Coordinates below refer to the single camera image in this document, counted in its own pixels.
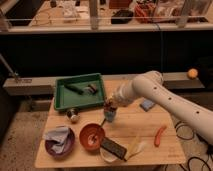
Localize dark red grape bunch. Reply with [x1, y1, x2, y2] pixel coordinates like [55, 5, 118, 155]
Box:
[103, 99, 117, 113]

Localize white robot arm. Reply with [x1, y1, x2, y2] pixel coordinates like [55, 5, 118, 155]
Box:
[109, 71, 213, 145]

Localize blue plastic cup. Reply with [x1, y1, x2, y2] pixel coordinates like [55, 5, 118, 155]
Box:
[104, 108, 116, 122]

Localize small brown block toy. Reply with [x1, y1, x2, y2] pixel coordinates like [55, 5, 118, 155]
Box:
[85, 84, 98, 95]

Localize blue sponge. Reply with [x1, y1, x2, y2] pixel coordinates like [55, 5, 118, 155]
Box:
[140, 99, 155, 111]

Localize metal round tin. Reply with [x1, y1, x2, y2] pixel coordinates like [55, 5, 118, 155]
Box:
[66, 108, 79, 123]

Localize red bowl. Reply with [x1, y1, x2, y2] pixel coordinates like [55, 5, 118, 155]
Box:
[79, 123, 105, 152]

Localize black rectangular remote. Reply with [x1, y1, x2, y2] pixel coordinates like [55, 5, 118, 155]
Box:
[101, 137, 127, 160]

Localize green plastic tray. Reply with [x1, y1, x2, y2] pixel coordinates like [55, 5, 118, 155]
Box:
[54, 73, 106, 111]

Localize pale yellow banana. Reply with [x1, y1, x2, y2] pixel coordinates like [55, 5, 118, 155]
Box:
[125, 140, 147, 160]

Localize orange carrot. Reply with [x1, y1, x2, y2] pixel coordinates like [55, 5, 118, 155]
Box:
[154, 125, 167, 147]

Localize purple bowl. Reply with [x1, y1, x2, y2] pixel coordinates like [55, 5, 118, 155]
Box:
[43, 126, 75, 158]

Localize grey blue cloth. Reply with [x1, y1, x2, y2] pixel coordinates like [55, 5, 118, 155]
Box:
[43, 126, 70, 154]

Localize black basket on shelf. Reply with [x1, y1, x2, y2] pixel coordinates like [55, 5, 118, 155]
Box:
[111, 10, 133, 24]

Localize orange ball on ledge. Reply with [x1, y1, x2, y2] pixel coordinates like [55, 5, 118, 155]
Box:
[187, 68, 198, 79]

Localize red object on shelf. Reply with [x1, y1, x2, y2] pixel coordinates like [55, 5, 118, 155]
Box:
[134, 3, 155, 23]

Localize black cable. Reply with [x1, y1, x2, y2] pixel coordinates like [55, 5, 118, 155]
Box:
[174, 119, 213, 171]

